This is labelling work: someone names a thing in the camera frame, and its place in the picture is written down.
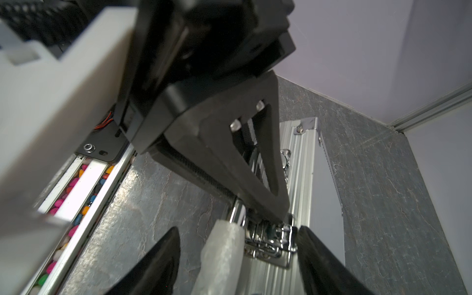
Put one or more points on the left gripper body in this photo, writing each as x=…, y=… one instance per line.
x=174, y=42

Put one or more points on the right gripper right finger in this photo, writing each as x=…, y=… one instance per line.
x=322, y=273

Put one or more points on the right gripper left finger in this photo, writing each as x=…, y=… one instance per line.
x=156, y=273

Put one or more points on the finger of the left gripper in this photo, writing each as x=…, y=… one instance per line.
x=232, y=133
x=164, y=154

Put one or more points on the silver aluminium poker case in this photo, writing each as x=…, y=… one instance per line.
x=243, y=258

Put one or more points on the aluminium front rail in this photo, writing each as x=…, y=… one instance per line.
x=77, y=195

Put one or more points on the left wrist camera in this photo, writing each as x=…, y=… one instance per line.
x=48, y=107

